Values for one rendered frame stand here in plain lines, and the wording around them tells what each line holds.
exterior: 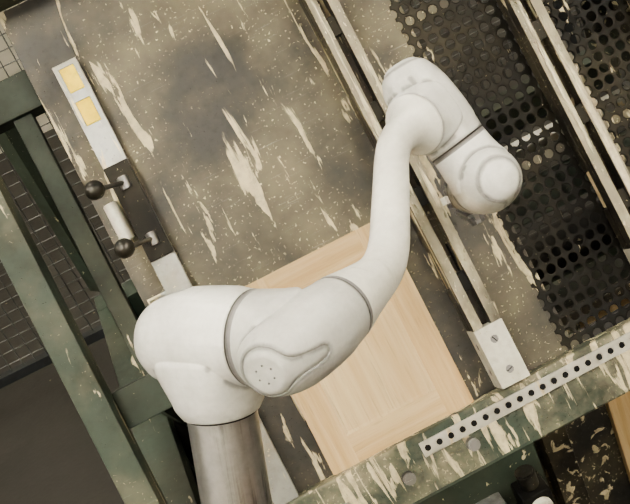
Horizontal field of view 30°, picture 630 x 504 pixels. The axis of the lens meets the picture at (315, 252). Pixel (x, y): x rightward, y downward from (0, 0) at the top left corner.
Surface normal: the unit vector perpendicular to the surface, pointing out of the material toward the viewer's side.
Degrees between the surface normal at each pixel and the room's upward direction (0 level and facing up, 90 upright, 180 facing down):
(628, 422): 90
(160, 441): 0
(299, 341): 51
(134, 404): 60
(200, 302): 10
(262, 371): 76
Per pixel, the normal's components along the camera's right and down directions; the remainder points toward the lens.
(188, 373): -0.46, 0.35
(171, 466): -0.36, -0.79
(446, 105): 0.54, -0.36
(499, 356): 0.07, -0.04
